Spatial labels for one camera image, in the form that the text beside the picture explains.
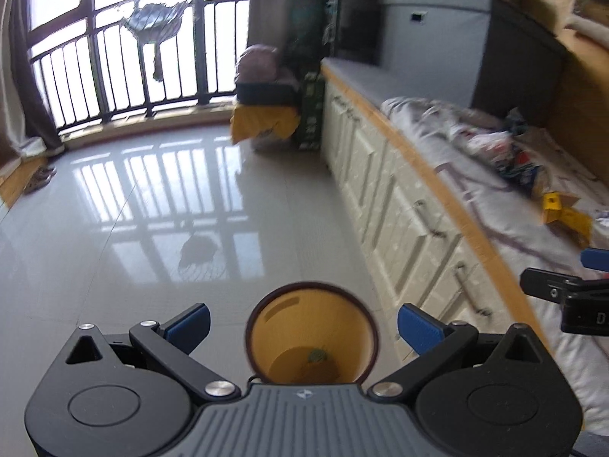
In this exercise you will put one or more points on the yellow bag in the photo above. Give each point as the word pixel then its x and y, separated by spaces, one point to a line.
pixel 261 123

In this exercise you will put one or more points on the beige curtain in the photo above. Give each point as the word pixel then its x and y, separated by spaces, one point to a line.
pixel 266 14

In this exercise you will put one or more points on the blue floral packet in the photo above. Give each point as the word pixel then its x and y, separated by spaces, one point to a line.
pixel 521 171

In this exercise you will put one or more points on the dark crate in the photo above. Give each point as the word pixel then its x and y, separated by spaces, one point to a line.
pixel 266 93

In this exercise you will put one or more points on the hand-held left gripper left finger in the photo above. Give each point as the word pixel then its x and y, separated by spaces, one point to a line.
pixel 190 326

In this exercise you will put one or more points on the yellow trash bin brown rim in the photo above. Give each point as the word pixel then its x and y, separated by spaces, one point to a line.
pixel 285 333

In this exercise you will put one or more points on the grey chest box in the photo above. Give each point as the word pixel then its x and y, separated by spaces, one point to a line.
pixel 428 43

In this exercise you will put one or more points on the green carton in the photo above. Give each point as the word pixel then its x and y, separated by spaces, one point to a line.
pixel 309 114

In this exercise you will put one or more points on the pair of brown slippers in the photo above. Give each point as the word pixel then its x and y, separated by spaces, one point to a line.
pixel 40 180

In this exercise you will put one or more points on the black shelf unit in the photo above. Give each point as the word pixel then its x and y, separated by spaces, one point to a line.
pixel 357 14

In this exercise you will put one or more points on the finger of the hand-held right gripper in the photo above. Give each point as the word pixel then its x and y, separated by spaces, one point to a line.
pixel 595 259
pixel 540 283

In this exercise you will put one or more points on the yellow cardboard box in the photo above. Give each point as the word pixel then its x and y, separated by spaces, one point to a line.
pixel 561 216

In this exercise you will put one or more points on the pink bag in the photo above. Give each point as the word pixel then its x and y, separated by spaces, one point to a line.
pixel 261 64

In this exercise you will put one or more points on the black balcony railing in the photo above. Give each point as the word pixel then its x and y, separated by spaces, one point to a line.
pixel 119 71

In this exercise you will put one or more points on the white red wrapper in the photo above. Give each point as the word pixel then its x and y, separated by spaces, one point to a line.
pixel 487 143

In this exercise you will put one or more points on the teal tissue packet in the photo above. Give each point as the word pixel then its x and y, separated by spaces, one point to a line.
pixel 516 120

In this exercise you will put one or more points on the brown curtain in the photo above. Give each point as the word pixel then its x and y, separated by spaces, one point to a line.
pixel 26 81

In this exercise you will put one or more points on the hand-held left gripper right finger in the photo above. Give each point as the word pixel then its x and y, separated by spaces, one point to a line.
pixel 418 328

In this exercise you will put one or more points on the grey hanging cloth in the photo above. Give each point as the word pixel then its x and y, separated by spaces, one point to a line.
pixel 154 21

